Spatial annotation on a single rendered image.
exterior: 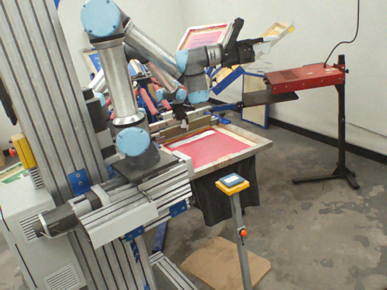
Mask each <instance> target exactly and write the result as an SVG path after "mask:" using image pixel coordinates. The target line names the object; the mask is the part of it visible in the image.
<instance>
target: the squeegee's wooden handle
mask: <svg viewBox="0 0 387 290"><path fill-rule="evenodd" d="M210 120H212V118H211V115H205V116H202V117H199V118H197V119H193V120H190V121H189V122H188V131H191V130H194V129H197V128H200V127H203V126H205V125H211V124H210ZM181 125H182V124H180V125H176V126H174V127H170V128H167V129H163V130H161V131H159V133H160V137H163V136H165V140H167V139H169V138H172V137H174V136H177V135H179V134H182V133H185V132H188V131H187V129H186V128H181Z"/></svg>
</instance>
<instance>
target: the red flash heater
mask: <svg viewBox="0 0 387 290"><path fill-rule="evenodd" d="M323 65H324V63H323V64H317V65H312V66H305V67H297V68H291V69H287V70H279V71H272V72H265V73H264V78H266V80H265V82H269V83H270V85H268V87H269V88H270V90H271V92H272V94H273V95H274V94H281V93H289V92H293V91H301V90H305V89H311V88H317V87H324V86H332V85H339V84H343V68H342V67H340V66H338V65H337V64H335V63H334V64H333V66H330V65H328V64H325V65H326V68H323ZM308 73H312V74H308Z"/></svg>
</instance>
